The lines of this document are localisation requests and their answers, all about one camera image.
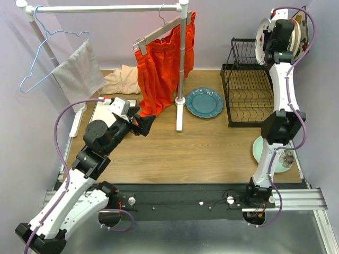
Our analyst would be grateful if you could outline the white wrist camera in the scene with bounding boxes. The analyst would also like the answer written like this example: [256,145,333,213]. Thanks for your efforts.
[270,8,288,22]
[108,97,130,116]

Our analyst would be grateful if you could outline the white clothes rack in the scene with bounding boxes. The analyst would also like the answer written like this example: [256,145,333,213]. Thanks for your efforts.
[15,1,185,131]

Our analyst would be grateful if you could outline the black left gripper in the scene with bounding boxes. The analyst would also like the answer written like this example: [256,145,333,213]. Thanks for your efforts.
[104,106,156,155]

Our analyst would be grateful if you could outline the grey towel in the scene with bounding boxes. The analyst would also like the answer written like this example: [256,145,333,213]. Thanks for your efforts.
[52,40,105,104]

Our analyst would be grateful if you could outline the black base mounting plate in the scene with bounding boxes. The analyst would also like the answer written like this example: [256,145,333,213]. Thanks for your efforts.
[87,183,276,221]

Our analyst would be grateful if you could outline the teal scalloped ceramic plate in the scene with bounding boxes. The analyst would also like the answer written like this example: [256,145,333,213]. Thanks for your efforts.
[185,87,224,119]

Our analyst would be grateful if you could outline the flower pattern square plate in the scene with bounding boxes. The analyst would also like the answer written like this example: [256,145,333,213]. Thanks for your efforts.
[292,11,309,61]

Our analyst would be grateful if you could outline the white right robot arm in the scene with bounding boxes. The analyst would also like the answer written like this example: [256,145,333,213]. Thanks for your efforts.
[244,19,306,207]

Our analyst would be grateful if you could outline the blue wire hanger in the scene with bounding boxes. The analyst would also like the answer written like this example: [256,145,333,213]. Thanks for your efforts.
[19,5,91,94]

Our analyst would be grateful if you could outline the beige cloth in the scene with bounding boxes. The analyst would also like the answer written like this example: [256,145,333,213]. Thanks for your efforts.
[97,65,141,95]

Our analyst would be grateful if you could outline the orange shorts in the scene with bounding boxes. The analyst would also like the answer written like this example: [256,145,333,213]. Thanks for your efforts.
[135,26,180,117]

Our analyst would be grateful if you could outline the watermelon pattern round plate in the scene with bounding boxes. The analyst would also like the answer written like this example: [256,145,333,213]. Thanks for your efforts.
[255,19,272,66]

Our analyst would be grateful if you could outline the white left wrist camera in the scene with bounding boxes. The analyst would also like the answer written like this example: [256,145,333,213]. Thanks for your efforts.
[108,97,130,116]

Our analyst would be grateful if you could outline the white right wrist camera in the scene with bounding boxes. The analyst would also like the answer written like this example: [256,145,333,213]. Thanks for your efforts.
[270,8,288,22]

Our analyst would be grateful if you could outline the wooden clip hanger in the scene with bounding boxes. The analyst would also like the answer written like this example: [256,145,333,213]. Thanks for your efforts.
[132,1,192,55]

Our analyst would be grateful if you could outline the cream round plate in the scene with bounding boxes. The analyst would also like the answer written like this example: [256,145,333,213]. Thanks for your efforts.
[288,19,298,55]

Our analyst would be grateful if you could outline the pink round plate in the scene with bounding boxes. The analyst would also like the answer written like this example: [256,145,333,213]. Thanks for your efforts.
[293,19,301,57]

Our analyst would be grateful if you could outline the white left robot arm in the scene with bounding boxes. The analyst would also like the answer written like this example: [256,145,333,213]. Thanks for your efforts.
[15,104,156,253]

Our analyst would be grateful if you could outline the floral round plate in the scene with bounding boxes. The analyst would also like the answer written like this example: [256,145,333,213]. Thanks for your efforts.
[252,137,296,173]

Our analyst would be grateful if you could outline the black wire dish rack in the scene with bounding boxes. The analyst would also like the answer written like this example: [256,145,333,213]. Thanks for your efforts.
[220,38,274,128]

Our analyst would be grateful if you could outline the aluminium rail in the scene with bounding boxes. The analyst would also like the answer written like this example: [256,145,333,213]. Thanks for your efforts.
[43,189,328,212]

